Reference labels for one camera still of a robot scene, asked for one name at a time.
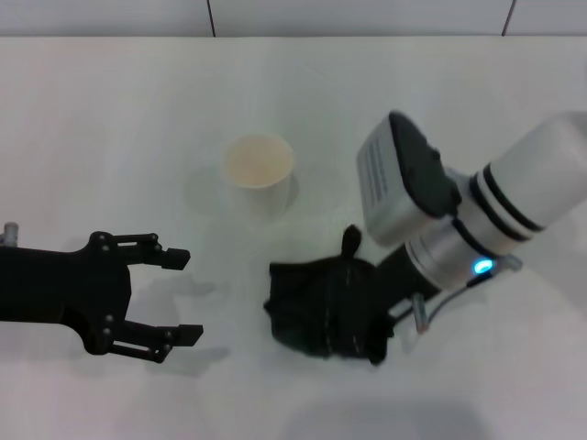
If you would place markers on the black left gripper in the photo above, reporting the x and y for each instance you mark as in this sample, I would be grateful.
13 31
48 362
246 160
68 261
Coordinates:
59 284

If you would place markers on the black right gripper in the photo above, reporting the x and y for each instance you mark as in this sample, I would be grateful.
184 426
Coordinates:
403 279

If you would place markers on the dark blue rag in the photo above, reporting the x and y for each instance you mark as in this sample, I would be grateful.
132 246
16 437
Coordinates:
316 307

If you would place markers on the white paper cup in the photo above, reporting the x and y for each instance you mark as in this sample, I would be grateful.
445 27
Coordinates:
261 192

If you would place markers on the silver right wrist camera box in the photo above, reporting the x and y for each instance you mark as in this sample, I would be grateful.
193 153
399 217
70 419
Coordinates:
390 197

